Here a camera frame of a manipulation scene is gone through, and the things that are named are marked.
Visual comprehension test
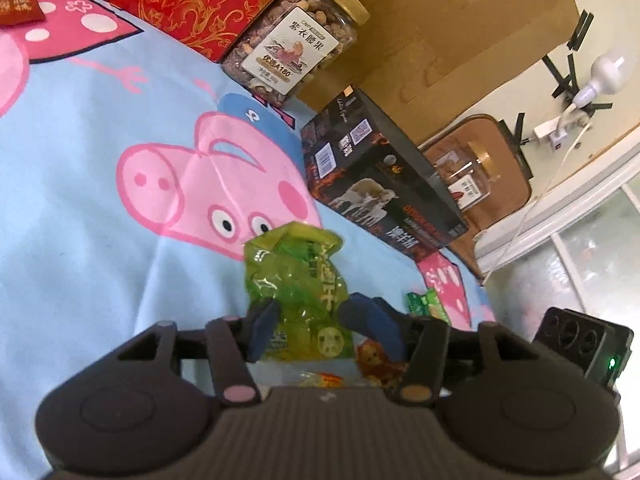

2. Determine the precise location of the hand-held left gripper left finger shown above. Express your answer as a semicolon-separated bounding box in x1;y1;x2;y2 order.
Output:
115;299;281;407

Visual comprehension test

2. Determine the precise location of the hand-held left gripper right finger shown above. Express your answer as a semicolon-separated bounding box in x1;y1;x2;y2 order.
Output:
339;292;543;407

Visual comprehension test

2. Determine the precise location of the red orange snack packet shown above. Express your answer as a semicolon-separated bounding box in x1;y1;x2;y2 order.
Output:
354;337;411;391

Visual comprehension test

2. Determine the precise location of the yellow green snack packet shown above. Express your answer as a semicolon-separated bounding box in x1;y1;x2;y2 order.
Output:
242;221;358;361

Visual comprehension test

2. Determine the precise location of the dark green snack packet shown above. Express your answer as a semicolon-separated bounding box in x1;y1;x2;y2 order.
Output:
405;291;451;328

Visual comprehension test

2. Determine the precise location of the clear biscuit packet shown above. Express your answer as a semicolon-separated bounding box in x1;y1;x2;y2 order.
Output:
260;360;363;391

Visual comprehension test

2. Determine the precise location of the black printed box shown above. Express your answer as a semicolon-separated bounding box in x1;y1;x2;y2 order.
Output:
300;85;470;262

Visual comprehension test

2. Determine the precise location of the window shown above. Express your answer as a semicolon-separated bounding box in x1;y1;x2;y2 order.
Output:
480;175;640;480

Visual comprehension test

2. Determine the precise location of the brown cushion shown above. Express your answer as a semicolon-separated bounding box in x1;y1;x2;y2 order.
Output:
417;114;533;281

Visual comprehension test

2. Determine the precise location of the square nut jar gold lid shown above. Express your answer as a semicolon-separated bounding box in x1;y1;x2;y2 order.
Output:
432;140;501;211

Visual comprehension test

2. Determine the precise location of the cartoon pig printed blanket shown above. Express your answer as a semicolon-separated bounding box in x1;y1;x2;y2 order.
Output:
0;0;496;480

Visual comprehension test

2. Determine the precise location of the white power strip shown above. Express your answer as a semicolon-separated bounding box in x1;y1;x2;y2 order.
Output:
532;110;593;151

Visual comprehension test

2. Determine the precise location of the white light bulb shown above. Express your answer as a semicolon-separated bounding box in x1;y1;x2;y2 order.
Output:
575;52;628;108

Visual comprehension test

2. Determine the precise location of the round nut jar gold lid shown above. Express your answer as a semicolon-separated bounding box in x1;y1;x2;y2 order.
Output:
220;0;371;108

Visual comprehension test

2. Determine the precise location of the red gold gift box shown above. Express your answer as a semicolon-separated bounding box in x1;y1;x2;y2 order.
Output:
84;0;317;63

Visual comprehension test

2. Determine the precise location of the small red packet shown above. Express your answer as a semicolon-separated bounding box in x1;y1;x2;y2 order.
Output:
0;0;46;27

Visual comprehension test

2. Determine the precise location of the white cable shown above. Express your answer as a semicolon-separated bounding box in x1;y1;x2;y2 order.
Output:
477;120;596;278

